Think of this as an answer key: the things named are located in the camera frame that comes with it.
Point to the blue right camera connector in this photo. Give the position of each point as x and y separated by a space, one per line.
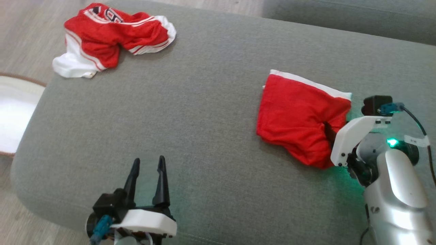
391 109

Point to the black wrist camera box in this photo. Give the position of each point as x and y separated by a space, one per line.
109 204
373 104

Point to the red white shorts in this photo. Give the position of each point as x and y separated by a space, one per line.
293 112

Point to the grey sofa seat cushion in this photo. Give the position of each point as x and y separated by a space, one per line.
190 136

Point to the blue camera connector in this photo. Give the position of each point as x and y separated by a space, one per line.
101 228
391 109

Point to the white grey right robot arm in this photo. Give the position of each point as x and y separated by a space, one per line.
398 197

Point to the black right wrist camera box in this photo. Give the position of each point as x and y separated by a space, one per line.
373 104

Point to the grey adjacent sofa cushion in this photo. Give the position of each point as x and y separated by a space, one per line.
357 17

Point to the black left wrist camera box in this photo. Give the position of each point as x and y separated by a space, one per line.
109 204

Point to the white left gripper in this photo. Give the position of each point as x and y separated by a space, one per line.
150 221

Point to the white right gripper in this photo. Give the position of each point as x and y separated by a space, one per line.
347 139

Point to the white laundry basket brown rim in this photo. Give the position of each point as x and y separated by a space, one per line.
13 115

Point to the blue left camera connector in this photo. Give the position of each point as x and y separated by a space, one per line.
101 228

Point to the red Bulls 23 jersey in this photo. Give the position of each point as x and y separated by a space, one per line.
102 37

